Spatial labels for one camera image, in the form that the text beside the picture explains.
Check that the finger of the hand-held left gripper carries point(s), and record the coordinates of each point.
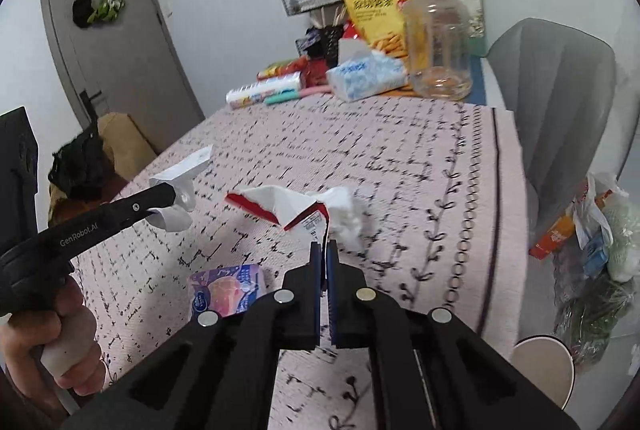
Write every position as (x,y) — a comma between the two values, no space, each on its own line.
(135,207)

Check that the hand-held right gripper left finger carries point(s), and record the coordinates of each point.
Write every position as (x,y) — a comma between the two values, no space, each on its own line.
(315,305)

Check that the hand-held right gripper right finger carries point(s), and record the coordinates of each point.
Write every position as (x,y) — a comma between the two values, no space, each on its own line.
(334,305)

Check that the white paper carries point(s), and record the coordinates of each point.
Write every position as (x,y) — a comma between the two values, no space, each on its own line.
(190,167)

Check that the white tissue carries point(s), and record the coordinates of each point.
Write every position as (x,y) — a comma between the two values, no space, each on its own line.
(347,215)

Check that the purple tissue pack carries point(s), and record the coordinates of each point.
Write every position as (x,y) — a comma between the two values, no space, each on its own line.
(225,290)

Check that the red and white paper wrapper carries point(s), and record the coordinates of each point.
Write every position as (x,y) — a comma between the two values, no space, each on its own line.
(280,205)

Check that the white trash bin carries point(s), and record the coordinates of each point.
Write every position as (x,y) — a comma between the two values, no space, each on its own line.
(542,370)

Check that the person's left hand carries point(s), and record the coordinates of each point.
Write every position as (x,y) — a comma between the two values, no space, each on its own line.
(75,320)

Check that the brown coat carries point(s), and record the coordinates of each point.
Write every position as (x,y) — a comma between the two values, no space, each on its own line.
(127,144)

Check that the grey door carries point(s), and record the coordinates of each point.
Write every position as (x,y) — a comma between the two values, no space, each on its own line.
(130,59)

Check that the patterned pink tablecloth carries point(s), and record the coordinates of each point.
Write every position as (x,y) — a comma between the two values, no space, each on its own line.
(400,169)

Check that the white roll of bags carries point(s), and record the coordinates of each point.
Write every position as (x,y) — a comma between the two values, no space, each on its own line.
(260,92)

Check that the green and pink pen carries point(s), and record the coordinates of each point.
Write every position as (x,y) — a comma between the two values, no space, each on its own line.
(282,98)

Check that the black hanging hat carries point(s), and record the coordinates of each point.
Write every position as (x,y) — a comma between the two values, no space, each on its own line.
(82,11)

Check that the red packet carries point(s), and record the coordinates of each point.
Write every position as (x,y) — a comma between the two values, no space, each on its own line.
(315,72)

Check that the orange carton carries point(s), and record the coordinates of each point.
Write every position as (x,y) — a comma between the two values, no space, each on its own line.
(555,237)

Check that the blue tissue box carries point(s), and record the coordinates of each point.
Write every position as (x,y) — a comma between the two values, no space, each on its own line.
(365,72)

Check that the black pen holder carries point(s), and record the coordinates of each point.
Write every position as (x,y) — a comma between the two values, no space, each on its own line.
(331,44)

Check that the blue table mat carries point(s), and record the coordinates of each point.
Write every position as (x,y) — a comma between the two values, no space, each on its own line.
(477,82)

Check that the bag of green vegetables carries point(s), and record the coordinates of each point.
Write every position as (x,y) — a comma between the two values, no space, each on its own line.
(600,320)

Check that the white plastic bag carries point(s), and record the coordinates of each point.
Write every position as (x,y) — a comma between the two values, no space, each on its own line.
(607,230)

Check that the clear glass jar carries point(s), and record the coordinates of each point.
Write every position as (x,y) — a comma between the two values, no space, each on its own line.
(437,39)

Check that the grey chair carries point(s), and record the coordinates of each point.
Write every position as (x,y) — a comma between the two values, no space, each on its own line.
(560,109)

